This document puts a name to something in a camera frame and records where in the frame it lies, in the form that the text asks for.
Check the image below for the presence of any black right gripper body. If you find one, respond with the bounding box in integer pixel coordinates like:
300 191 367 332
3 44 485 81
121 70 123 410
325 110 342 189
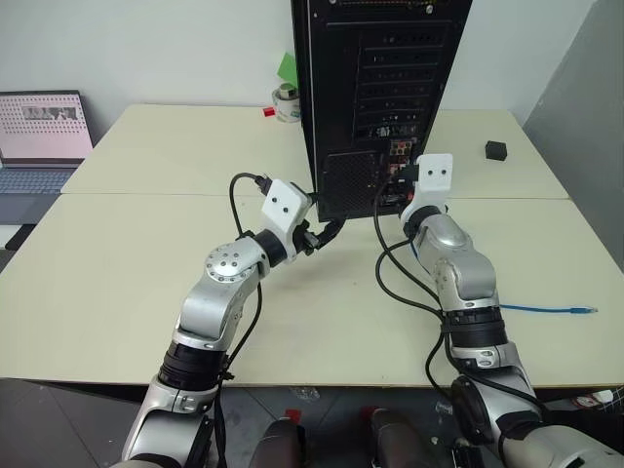
396 163 422 186

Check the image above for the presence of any dark rounded shape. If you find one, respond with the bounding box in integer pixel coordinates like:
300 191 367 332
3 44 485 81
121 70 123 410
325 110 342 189
250 417 309 468
366 407 443 468

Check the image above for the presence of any blue ethernet cable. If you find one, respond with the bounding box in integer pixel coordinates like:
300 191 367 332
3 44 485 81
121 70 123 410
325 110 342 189
408 238 599 316

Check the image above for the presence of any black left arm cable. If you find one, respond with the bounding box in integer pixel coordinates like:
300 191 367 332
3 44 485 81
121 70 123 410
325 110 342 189
203 172 272 468

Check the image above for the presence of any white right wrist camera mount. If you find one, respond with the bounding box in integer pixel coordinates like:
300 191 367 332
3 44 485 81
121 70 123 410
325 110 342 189
406 152 456 216

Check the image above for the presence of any small black box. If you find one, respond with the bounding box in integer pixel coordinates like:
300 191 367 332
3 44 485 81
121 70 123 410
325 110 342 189
484 139 510 162

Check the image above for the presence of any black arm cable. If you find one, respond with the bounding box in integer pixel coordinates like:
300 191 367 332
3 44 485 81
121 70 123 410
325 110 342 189
203 172 272 468
371 167 553 415

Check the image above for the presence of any grey partition panel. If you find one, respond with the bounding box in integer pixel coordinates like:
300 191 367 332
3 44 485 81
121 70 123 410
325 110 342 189
521 0 624 275

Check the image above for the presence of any white and red floor object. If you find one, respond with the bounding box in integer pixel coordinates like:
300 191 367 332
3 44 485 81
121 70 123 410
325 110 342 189
571 388 616 410

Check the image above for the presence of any black computer tower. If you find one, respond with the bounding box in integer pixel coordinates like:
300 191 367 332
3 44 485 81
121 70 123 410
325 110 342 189
291 0 474 222

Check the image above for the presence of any open grey laptop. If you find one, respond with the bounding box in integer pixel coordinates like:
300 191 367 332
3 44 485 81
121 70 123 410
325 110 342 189
0 90 95 226

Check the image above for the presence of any green paper piece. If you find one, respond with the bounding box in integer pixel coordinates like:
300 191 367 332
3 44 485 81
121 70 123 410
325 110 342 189
276 52 300 88

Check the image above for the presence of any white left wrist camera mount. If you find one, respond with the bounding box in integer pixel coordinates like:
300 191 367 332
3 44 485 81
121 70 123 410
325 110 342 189
260 178 314 265

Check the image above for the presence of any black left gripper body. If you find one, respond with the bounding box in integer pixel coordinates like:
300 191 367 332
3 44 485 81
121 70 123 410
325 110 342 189
295 218 321 256

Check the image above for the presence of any white tape roll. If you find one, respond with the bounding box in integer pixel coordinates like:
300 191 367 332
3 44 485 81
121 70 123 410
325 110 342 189
271 83 301 124

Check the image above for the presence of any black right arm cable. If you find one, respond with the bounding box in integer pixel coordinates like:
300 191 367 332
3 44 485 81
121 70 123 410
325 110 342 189
371 167 553 415

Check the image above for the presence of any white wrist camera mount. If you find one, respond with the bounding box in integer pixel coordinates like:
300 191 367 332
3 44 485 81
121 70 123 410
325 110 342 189
406 152 456 216
260 178 314 265

